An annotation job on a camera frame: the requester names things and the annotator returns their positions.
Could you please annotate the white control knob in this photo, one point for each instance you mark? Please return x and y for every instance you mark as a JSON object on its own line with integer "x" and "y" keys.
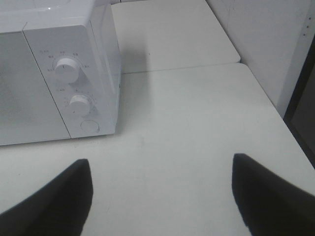
{"x": 80, "y": 105}
{"x": 67, "y": 70}

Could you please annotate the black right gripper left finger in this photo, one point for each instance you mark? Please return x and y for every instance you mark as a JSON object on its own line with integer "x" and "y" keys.
{"x": 60, "y": 208}

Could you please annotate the round door release button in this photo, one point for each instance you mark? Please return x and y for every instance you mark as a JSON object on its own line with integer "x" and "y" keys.
{"x": 90, "y": 126}

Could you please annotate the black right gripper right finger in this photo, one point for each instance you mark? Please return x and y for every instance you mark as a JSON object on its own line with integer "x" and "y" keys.
{"x": 268, "y": 204}

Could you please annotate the white microwave door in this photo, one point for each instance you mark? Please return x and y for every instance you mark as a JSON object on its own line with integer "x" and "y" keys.
{"x": 28, "y": 112}

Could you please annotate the white microwave oven body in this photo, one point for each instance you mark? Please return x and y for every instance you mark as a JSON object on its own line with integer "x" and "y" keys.
{"x": 82, "y": 30}

